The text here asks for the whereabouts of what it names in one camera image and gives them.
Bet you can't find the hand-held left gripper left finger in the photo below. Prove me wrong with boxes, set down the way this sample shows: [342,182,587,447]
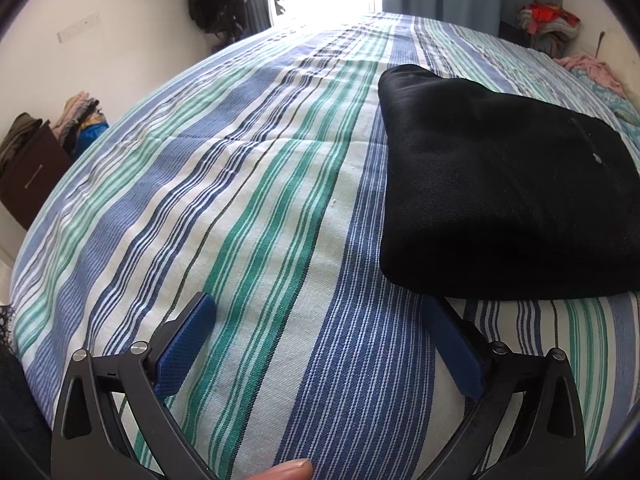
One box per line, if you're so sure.
[50,292,218,480]

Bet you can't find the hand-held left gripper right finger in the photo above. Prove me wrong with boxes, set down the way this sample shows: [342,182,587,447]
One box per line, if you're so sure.
[421,297,587,480]

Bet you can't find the black pants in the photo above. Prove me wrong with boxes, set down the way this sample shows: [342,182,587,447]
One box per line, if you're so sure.
[377,64,640,302]

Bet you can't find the striped bed sheet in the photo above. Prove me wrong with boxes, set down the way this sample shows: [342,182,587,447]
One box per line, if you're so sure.
[10,10,640,480]

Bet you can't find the dark mesh cloth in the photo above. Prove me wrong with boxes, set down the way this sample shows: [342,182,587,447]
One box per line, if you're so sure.
[0,304,52,480]

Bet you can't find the brown wooden cabinet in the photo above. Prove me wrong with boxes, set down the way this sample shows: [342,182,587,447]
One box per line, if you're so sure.
[0,120,73,231]

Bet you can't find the blue cloth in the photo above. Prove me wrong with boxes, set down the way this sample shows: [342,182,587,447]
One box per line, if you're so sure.
[75,120,110,157]

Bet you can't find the stack of folded clothes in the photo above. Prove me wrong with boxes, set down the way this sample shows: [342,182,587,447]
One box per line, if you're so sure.
[52,91,103,143]

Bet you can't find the olive green cloth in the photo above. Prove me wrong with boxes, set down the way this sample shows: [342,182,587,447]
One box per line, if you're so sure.
[0,112,44,173]

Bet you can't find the teal patterned blanket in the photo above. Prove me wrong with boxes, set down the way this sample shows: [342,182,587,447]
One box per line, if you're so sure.
[612,94,640,147]

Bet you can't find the pink cloth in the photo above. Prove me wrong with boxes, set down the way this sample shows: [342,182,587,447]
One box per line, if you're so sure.
[555,55,628,98]

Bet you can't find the dark stand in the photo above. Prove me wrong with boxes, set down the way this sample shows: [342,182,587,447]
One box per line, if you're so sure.
[499,21,527,47]

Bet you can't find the pile of colourful clothes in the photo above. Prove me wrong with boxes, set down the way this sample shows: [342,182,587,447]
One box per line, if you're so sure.
[517,1,581,58]

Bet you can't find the white wall switch panel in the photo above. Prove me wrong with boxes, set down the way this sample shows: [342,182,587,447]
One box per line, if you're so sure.
[56,15,103,44]

